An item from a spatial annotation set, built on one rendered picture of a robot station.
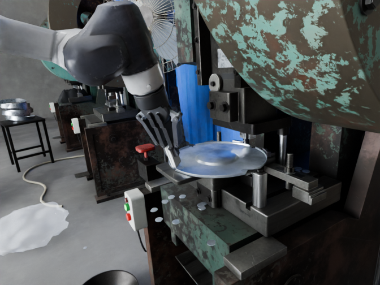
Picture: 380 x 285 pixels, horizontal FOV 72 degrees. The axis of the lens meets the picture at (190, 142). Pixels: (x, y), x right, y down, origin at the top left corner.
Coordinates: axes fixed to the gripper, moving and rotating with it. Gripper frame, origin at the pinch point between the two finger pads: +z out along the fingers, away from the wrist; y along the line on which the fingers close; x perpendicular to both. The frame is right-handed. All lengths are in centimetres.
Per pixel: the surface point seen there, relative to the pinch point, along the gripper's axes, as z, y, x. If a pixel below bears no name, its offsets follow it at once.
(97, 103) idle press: 97, -260, 178
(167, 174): 2.4, 0.3, -5.1
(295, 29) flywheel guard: -34, 34, -15
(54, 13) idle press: -32, -118, 75
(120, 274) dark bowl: 77, -51, -12
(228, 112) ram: -5.5, 12.2, 13.6
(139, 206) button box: 23.3, -19.6, -3.9
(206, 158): 6.3, 5.9, 6.6
